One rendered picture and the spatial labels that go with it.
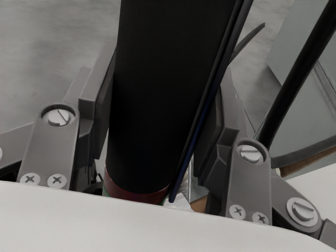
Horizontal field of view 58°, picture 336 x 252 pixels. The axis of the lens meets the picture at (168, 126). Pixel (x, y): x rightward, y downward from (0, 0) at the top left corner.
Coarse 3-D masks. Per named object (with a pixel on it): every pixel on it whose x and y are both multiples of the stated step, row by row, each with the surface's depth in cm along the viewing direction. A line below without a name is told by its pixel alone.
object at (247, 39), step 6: (264, 24) 39; (252, 30) 43; (258, 30) 39; (246, 36) 44; (252, 36) 39; (240, 42) 45; (246, 42) 40; (234, 48) 48; (240, 48) 40; (234, 54) 40
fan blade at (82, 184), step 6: (84, 168) 58; (90, 168) 53; (84, 174) 59; (90, 174) 52; (96, 174) 50; (78, 180) 66; (84, 180) 61; (90, 180) 51; (78, 186) 67; (84, 186) 62
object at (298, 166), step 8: (320, 152) 30; (328, 152) 30; (304, 160) 29; (312, 160) 29; (280, 168) 27; (288, 168) 27; (296, 168) 28; (200, 200) 23; (192, 208) 22; (200, 208) 22
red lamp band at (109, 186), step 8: (104, 168) 14; (104, 176) 14; (104, 184) 14; (112, 184) 13; (168, 184) 14; (112, 192) 14; (120, 192) 13; (128, 192) 13; (160, 192) 14; (136, 200) 14; (144, 200) 14; (152, 200) 14; (160, 200) 14
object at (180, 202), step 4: (176, 196) 23; (180, 196) 23; (176, 200) 22; (180, 200) 23; (184, 200) 23; (164, 204) 22; (168, 204) 22; (172, 204) 22; (176, 204) 22; (180, 204) 22; (184, 204) 22; (188, 204) 22; (180, 208) 22; (184, 208) 22; (188, 208) 22
